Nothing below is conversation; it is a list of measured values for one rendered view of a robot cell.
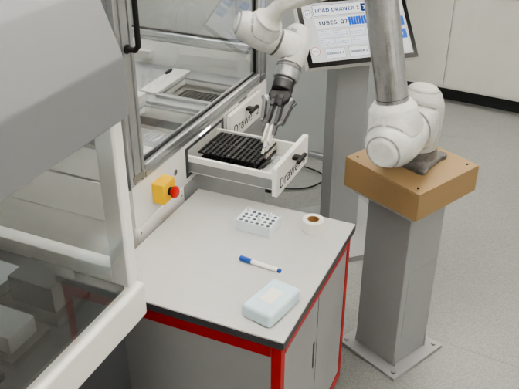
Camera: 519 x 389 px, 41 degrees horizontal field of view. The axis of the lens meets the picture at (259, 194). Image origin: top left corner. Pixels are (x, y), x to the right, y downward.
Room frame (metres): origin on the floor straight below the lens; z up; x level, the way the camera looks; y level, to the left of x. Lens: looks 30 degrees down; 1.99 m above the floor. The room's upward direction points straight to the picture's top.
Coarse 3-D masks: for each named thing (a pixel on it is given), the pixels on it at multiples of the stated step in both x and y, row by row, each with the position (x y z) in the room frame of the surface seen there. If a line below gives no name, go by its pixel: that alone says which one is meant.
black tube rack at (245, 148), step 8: (216, 136) 2.30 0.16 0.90; (224, 136) 2.30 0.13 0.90; (232, 136) 2.30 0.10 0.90; (240, 136) 2.31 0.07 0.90; (208, 144) 2.24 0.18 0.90; (216, 144) 2.23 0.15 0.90; (224, 144) 2.23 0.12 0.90; (232, 144) 2.24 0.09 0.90; (240, 144) 2.23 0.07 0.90; (248, 144) 2.23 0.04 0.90; (256, 144) 2.23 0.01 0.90; (200, 152) 2.17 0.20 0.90; (208, 152) 2.17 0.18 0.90; (216, 152) 2.18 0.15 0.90; (224, 152) 2.17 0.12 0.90; (232, 152) 2.17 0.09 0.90; (240, 152) 2.17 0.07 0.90; (248, 152) 2.18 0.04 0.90; (256, 152) 2.17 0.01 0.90; (216, 160) 2.18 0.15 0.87; (224, 160) 2.17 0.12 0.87; (232, 160) 2.17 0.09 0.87; (240, 160) 2.11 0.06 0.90; (248, 160) 2.11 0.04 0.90; (264, 160) 2.17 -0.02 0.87; (256, 168) 2.11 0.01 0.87
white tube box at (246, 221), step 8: (240, 216) 1.92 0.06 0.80; (248, 216) 1.92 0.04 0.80; (256, 216) 1.93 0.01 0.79; (264, 216) 1.92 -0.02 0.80; (272, 216) 1.92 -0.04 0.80; (280, 216) 1.92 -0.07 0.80; (240, 224) 1.89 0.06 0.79; (248, 224) 1.88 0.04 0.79; (256, 224) 1.89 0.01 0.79; (264, 224) 1.87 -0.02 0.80; (272, 224) 1.87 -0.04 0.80; (280, 224) 1.92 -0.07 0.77; (248, 232) 1.88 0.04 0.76; (256, 232) 1.86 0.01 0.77; (264, 232) 1.85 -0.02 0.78; (272, 232) 1.86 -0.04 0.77
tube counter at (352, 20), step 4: (344, 16) 3.04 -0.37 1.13; (348, 16) 3.04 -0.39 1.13; (352, 16) 3.04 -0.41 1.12; (356, 16) 3.05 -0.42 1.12; (360, 16) 3.05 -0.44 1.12; (364, 16) 3.06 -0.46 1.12; (340, 20) 3.02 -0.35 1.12; (344, 20) 3.02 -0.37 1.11; (348, 20) 3.03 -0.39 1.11; (352, 20) 3.03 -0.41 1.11; (356, 20) 3.04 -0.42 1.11; (360, 20) 3.04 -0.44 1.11; (364, 20) 3.05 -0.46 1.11; (344, 24) 3.01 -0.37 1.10; (348, 24) 3.02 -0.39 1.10; (352, 24) 3.02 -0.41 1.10; (356, 24) 3.02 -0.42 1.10; (360, 24) 3.03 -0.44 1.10
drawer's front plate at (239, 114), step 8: (256, 96) 2.63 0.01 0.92; (240, 104) 2.53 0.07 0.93; (248, 104) 2.56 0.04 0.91; (232, 112) 2.45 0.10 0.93; (240, 112) 2.49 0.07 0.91; (248, 112) 2.56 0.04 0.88; (256, 112) 2.63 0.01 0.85; (232, 120) 2.43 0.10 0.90; (240, 120) 2.49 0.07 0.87; (248, 120) 2.56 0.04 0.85; (232, 128) 2.43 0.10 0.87; (240, 128) 2.49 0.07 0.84
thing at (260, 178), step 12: (216, 132) 2.38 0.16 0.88; (228, 132) 2.36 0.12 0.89; (240, 132) 2.35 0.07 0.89; (204, 144) 2.29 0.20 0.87; (276, 144) 2.28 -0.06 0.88; (288, 144) 2.26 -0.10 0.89; (192, 156) 2.15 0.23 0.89; (192, 168) 2.14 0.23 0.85; (204, 168) 2.12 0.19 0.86; (216, 168) 2.10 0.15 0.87; (228, 168) 2.09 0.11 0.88; (240, 168) 2.07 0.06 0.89; (252, 168) 2.06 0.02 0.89; (264, 168) 2.17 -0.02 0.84; (228, 180) 2.09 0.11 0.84; (240, 180) 2.07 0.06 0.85; (252, 180) 2.05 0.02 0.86; (264, 180) 2.03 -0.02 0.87
